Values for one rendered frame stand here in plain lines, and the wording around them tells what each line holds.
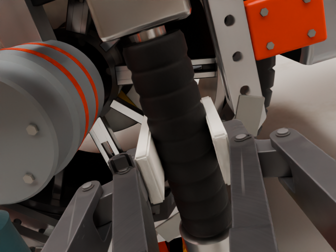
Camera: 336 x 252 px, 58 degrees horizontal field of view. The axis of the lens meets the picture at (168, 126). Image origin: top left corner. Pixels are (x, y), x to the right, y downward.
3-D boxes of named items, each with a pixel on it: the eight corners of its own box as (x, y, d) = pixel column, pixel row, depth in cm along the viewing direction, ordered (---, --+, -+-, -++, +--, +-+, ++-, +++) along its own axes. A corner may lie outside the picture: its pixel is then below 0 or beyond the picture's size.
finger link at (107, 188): (146, 214, 15) (89, 229, 15) (151, 164, 19) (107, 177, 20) (136, 189, 14) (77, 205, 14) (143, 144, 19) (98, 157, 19)
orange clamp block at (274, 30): (242, 53, 45) (303, 35, 44) (256, 62, 37) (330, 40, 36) (231, 5, 42) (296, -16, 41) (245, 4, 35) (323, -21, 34)
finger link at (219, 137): (212, 137, 15) (227, 133, 15) (199, 98, 22) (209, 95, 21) (226, 187, 16) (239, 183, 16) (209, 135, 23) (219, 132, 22)
